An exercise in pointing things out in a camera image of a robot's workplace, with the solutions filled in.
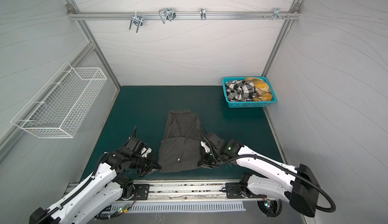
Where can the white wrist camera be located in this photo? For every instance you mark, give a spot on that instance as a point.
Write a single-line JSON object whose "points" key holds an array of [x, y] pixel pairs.
{"points": [[205, 147], [145, 152]]}

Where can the aluminium top cross rail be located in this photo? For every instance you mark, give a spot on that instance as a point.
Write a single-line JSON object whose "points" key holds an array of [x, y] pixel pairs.
{"points": [[247, 15]]}

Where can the white slotted vent strip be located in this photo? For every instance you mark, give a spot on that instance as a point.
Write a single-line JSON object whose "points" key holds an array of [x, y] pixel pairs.
{"points": [[188, 207]]}

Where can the small metal ring clamp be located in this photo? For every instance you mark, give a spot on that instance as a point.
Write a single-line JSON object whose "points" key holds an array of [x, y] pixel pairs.
{"points": [[203, 14]]}

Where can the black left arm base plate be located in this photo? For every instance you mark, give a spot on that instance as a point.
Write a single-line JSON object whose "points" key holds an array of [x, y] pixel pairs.
{"points": [[141, 192]]}

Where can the metal double hook clamp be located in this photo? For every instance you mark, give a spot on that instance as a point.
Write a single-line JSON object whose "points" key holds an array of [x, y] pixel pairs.
{"points": [[167, 14]]}

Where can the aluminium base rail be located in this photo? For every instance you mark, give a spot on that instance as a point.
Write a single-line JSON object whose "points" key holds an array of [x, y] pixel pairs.
{"points": [[194, 191]]}

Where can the black white checkered shirt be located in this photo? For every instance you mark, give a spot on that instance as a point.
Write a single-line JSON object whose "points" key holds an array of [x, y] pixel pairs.
{"points": [[240, 91]]}

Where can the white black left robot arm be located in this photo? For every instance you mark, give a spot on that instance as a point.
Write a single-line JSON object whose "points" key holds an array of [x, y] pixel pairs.
{"points": [[106, 184]]}

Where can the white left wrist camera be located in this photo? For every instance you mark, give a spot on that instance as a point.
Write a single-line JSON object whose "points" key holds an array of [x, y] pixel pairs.
{"points": [[145, 152]]}

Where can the metal bracket with bolts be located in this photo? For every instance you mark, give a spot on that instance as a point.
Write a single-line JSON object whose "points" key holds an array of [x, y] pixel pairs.
{"points": [[276, 15]]}

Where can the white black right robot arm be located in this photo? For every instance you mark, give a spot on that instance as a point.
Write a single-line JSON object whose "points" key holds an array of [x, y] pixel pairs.
{"points": [[297, 186]]}

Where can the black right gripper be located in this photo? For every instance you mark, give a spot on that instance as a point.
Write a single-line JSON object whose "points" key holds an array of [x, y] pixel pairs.
{"points": [[204, 159]]}

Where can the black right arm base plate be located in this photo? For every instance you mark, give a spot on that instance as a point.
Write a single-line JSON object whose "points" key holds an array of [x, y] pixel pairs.
{"points": [[238, 191]]}

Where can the teal plastic laundry basket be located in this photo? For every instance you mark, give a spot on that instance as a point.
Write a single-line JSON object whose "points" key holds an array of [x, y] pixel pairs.
{"points": [[247, 104]]}

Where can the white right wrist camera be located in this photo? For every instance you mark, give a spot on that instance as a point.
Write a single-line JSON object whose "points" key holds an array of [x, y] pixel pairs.
{"points": [[205, 147]]}

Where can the metal u-bolt clamp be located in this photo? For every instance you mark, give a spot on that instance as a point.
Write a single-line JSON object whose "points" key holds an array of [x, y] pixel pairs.
{"points": [[136, 21]]}

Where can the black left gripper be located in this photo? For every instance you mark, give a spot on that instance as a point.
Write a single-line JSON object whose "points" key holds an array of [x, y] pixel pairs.
{"points": [[151, 165]]}

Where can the white wire wall basket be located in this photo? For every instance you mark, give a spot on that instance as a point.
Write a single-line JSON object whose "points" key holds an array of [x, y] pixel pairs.
{"points": [[58, 109]]}

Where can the dark grey pinstriped shirt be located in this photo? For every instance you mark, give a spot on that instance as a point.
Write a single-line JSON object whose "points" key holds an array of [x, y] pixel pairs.
{"points": [[180, 147]]}

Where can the yellow plaid shirt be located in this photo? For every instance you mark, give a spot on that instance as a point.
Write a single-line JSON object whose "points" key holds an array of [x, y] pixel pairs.
{"points": [[262, 91]]}

